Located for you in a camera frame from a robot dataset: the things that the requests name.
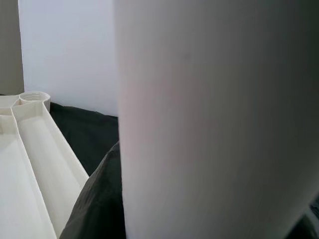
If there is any white plastic table top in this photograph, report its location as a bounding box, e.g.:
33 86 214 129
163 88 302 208
0 91 90 239

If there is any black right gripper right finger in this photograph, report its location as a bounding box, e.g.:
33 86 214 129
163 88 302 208
286 196 319 239

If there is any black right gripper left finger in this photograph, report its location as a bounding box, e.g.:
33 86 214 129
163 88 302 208
59 140 128 239

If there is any black table cloth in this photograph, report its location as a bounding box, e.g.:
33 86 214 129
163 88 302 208
0 92 121 178

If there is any white tapered table leg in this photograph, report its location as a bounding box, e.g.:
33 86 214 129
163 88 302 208
113 0 319 239

